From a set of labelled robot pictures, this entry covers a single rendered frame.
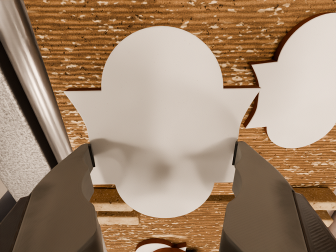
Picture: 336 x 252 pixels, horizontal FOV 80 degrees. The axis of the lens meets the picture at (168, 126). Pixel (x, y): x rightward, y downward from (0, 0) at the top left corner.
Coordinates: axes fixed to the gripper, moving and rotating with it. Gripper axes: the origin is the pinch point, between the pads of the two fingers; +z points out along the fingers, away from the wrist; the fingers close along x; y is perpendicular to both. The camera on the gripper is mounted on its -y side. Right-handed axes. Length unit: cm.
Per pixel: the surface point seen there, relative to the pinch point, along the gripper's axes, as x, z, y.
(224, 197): 8.5, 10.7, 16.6
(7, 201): -47, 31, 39
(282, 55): 10.4, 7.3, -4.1
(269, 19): 8.9, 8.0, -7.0
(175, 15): 1.0, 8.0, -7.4
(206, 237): 6.5, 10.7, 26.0
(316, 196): 19.5, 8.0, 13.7
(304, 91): 13.4, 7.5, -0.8
